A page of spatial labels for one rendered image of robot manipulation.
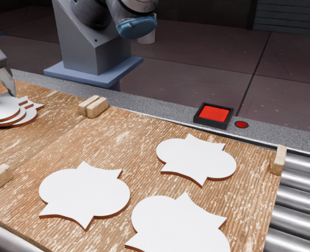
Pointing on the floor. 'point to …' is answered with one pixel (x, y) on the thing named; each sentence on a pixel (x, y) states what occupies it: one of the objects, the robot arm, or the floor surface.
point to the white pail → (147, 38)
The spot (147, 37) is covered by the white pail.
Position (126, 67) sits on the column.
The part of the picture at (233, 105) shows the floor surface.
